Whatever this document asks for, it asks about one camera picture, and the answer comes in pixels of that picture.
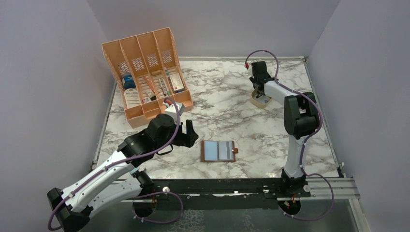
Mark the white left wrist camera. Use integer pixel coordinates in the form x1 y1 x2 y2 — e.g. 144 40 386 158
163 100 185 123

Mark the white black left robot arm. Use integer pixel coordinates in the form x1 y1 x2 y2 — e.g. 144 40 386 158
47 113 199 232

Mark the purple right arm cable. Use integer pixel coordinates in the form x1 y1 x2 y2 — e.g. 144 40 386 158
245 49 335 221

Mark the beige oval card tray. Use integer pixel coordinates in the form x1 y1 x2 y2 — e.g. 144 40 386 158
249 90 272 108

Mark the orange plastic desk organizer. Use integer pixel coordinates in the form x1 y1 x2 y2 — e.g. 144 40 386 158
102 28 194 128

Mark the white label packet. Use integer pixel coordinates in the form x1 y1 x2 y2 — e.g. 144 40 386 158
124 88 141 109

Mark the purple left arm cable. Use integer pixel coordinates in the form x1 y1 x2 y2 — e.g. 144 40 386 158
47 97 184 231

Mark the blue round tape roll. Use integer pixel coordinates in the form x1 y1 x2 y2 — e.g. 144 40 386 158
122 74 136 90

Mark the white red card box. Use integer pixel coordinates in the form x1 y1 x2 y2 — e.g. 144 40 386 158
169 73 185 93

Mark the black metal mounting rail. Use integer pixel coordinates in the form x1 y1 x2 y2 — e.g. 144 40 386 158
134 178 311 211

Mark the brown leather card holder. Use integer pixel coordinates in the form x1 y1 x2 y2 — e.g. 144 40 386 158
201 140 238 162

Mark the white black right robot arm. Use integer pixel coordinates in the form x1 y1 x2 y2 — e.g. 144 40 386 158
245 61 321 197

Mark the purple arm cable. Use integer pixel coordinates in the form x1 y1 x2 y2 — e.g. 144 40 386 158
245 49 335 221
47 97 184 231

